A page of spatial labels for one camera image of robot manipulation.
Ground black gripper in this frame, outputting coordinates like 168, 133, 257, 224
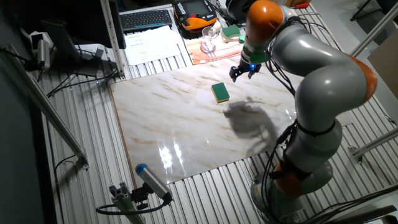
229, 60, 263, 83

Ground green yellow sponge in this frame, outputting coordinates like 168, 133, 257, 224
210, 82, 231, 104

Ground green white sponge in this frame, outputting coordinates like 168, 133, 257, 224
220, 24, 241, 43

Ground clear glass cup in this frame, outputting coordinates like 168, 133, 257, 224
200, 26, 220, 54

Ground orange striped towel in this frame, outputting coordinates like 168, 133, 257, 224
185, 36, 245, 65

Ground black round spool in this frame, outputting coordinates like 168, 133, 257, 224
225, 0, 251, 24

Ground orange black teach pendant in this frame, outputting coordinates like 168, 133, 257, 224
173, 0, 218, 32

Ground brown cardboard box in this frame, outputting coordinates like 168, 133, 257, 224
284, 0, 312, 7

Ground marble pattern board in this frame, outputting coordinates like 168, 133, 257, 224
108, 55, 354, 187

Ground white printed paper sheet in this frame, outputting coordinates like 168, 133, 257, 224
123, 25, 183, 67

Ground black keyboard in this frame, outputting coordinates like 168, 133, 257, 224
119, 9, 174, 32

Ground brown cardboard panel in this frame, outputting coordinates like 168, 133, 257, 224
367, 37, 398, 100

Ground black computer monitor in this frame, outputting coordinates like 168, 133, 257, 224
40, 0, 127, 78

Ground aluminium profile stub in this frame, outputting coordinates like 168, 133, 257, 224
108, 182, 147, 224

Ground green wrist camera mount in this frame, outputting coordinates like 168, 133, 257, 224
238, 34, 270, 65

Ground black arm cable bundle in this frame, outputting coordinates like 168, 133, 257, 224
260, 14, 343, 224

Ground aluminium frame beam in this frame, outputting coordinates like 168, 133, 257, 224
349, 1, 398, 58
0, 43, 90, 170
348, 127, 398, 164

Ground aluminium frame post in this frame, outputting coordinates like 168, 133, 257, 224
99, 0, 126, 80

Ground silver camera with blue cap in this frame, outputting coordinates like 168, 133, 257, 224
135, 163, 174, 203

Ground black camera ball mount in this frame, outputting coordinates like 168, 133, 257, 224
130, 183, 153, 211

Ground black desk cables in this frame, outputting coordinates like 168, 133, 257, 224
46, 67, 119, 98

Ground black camera cable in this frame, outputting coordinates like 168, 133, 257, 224
95, 198, 172, 216

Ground silver depth camera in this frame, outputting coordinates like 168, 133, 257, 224
29, 30, 55, 71

